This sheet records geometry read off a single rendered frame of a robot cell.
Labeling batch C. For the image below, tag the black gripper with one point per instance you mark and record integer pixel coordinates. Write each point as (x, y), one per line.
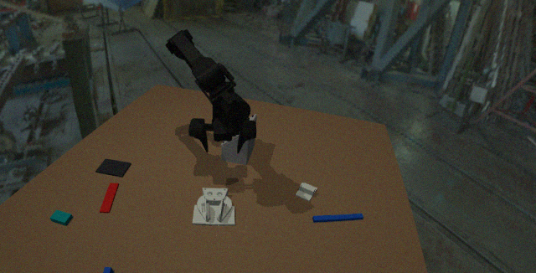
(198, 128)

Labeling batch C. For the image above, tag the grey metal gear jaw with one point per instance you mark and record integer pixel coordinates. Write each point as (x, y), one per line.
(203, 202)

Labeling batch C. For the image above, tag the small teal flat block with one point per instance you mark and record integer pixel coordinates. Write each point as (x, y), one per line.
(61, 217)

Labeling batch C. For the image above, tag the red flat bar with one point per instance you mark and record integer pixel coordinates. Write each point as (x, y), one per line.
(109, 198)

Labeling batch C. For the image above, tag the blue flat bar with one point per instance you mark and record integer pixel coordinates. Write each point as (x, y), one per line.
(337, 217)

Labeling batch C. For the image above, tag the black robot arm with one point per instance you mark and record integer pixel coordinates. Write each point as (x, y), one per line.
(210, 77)

